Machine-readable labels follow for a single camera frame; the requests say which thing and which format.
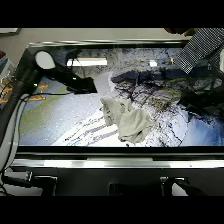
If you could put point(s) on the white garment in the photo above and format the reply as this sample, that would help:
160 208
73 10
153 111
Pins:
131 123

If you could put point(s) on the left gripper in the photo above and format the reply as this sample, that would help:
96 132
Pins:
82 85

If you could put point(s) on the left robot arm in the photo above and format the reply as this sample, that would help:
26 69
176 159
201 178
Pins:
26 78

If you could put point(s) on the silver frame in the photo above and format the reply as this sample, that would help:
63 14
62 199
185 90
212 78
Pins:
116 163

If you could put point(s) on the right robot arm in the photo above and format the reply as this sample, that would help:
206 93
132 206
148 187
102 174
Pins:
188 188

